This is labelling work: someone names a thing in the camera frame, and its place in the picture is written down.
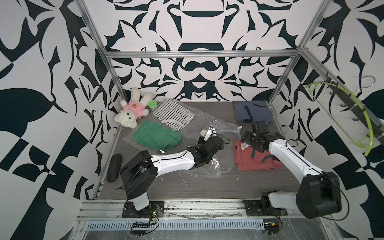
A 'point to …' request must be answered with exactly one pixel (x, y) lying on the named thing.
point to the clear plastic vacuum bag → (168, 126)
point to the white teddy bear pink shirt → (131, 112)
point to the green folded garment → (153, 135)
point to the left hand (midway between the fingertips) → (209, 132)
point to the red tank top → (248, 158)
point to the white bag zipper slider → (239, 127)
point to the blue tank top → (250, 111)
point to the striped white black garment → (174, 115)
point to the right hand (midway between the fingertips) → (248, 138)
